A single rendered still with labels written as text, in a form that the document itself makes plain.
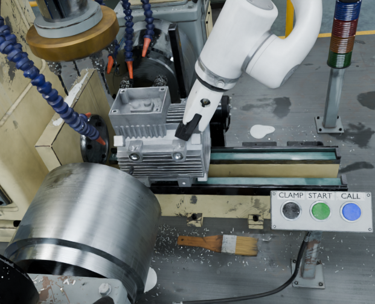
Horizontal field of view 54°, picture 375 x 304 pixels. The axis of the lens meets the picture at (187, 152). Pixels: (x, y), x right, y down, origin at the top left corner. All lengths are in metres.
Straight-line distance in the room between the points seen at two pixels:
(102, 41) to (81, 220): 0.33
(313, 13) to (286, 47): 0.06
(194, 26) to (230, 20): 0.60
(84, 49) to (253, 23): 0.31
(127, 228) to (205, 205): 0.37
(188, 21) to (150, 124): 0.48
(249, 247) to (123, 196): 0.40
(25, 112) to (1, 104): 0.07
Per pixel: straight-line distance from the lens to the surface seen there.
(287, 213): 0.68
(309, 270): 0.88
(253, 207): 0.96
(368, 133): 1.26
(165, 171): 0.85
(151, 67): 1.04
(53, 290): 0.56
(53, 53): 0.73
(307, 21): 0.63
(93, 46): 0.72
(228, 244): 0.95
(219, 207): 0.96
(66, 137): 0.86
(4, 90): 0.91
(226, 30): 0.62
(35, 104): 0.98
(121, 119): 0.82
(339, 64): 1.10
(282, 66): 0.61
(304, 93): 1.40
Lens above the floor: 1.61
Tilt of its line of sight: 43 degrees down
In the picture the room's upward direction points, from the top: 11 degrees counter-clockwise
